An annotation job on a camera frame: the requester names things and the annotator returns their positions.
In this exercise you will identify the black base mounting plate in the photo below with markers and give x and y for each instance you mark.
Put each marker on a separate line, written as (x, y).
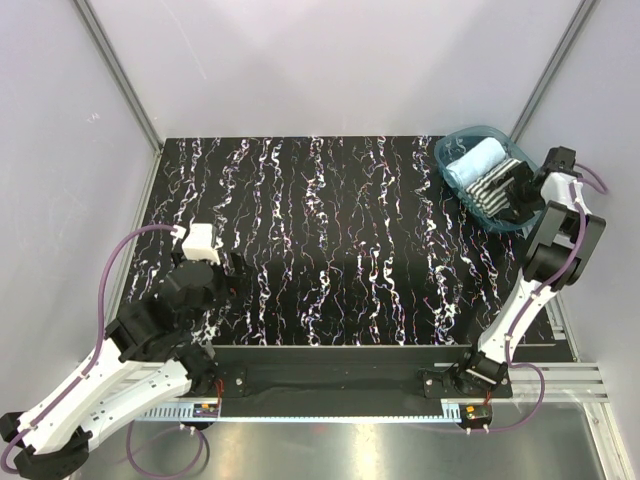
(434, 358)

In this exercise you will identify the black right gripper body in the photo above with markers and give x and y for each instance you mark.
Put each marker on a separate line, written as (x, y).
(523, 198)

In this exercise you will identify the white slotted cable duct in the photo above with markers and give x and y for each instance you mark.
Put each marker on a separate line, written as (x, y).
(198, 412)

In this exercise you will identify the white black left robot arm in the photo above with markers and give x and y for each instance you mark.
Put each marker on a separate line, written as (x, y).
(146, 358)

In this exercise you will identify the light blue towel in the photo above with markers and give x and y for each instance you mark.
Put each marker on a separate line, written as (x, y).
(483, 157)

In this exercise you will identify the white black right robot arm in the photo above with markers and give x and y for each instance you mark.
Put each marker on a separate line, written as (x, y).
(555, 254)

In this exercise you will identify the green white striped towel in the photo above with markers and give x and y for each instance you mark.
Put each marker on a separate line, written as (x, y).
(488, 192)

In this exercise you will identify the aluminium front rail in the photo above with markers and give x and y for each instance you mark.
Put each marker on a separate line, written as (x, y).
(576, 382)

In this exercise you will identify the teal transparent plastic bin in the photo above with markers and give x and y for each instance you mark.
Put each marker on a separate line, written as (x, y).
(453, 146)

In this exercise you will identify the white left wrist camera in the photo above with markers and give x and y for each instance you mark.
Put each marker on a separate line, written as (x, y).
(198, 242)

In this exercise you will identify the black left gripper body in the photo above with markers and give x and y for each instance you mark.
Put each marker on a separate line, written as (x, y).
(226, 284)

